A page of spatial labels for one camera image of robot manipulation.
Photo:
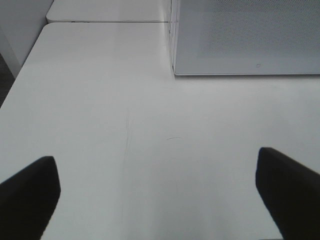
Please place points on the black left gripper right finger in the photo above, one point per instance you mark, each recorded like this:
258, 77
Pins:
291, 193

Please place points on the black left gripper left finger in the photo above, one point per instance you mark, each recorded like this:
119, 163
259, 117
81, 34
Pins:
28, 200

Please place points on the white microwave oven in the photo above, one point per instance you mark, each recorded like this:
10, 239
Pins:
245, 37

